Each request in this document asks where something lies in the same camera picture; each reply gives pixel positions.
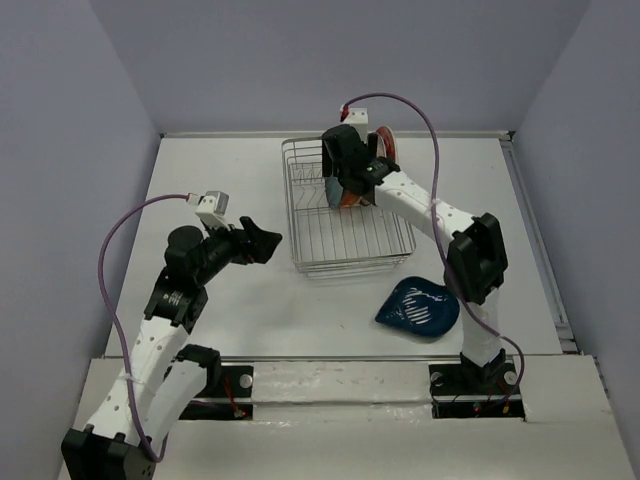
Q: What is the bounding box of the red and teal floral plate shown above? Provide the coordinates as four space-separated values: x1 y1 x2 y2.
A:
376 126 398 163

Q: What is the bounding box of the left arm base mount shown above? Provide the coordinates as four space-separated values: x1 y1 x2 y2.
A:
180 364 254 421

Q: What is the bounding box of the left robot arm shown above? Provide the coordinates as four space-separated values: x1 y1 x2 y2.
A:
61 216 282 479

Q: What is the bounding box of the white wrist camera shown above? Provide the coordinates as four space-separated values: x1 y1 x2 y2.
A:
340 106 369 142
187 191 229 230

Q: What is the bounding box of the dark teal blossom plate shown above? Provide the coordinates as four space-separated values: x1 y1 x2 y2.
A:
324 176 344 209

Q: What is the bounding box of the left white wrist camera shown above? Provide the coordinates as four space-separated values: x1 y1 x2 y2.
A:
187 191 229 230

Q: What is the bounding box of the navy blue shell dish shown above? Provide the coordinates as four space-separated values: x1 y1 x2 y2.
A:
374 276 461 340

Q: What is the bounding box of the orange plate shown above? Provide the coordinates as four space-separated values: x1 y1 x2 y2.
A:
339 190 362 208

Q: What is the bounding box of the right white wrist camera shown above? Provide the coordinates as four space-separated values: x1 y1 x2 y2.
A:
340 106 369 142

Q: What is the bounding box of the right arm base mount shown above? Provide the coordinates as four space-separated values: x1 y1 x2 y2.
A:
429 362 525 420

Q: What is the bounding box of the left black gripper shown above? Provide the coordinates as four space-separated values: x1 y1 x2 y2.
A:
194 217 282 285

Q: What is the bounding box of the silver wire dish rack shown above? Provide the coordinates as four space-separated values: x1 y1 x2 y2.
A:
281 137 416 278

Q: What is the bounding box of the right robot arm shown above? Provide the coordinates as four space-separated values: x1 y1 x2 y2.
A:
321 124 508 392

